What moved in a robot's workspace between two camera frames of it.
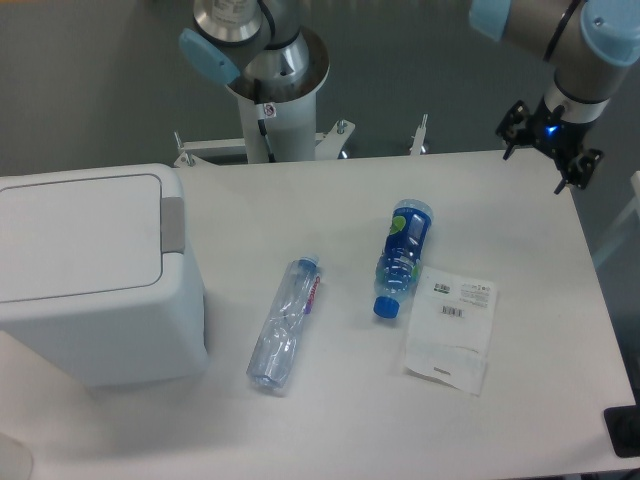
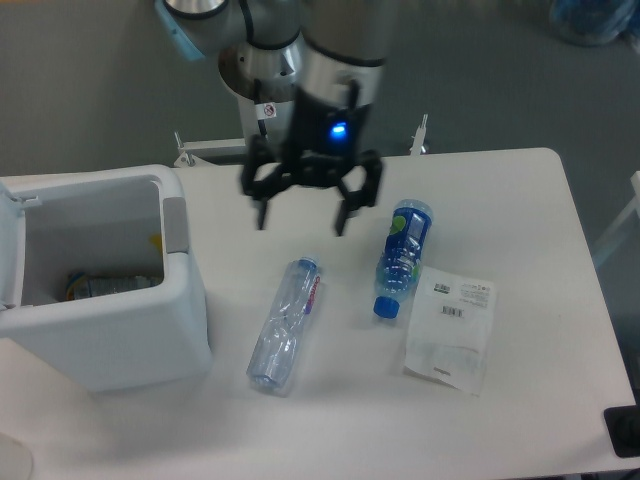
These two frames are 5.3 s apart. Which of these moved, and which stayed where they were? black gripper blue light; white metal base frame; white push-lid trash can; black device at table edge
Moved: black gripper blue light
Stayed: black device at table edge; white push-lid trash can; white metal base frame
